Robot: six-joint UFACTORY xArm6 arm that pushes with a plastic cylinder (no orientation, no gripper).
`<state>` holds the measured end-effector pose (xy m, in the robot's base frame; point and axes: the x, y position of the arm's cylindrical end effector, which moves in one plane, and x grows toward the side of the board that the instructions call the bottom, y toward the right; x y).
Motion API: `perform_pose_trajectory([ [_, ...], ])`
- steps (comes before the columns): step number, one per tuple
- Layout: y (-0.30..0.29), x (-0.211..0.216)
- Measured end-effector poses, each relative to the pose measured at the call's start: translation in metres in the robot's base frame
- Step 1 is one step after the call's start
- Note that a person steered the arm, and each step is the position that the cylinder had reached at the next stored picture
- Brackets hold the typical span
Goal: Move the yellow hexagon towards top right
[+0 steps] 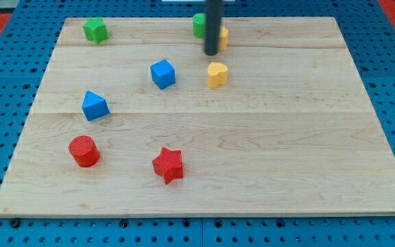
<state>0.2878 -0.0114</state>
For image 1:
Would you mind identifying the wooden board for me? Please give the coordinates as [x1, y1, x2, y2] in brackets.
[0, 17, 395, 219]

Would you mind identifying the yellow hexagon block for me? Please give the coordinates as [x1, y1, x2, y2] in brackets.
[219, 26, 229, 51]

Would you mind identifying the yellow heart block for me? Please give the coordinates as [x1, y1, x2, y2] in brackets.
[207, 62, 229, 89]

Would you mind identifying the blue triangle block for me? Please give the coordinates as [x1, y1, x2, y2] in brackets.
[82, 91, 110, 121]

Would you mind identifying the red star block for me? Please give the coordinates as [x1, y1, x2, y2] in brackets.
[152, 148, 184, 185]

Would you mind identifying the green star block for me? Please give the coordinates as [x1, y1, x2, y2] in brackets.
[82, 17, 109, 44]

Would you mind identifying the red cylinder block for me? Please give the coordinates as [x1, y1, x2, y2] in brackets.
[69, 135, 100, 168]

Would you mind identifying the green cylinder block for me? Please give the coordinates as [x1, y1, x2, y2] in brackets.
[192, 12, 206, 38]

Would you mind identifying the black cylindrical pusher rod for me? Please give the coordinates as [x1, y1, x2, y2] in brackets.
[204, 0, 223, 56]

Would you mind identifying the blue cube block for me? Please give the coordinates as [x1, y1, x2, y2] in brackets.
[150, 60, 176, 90]

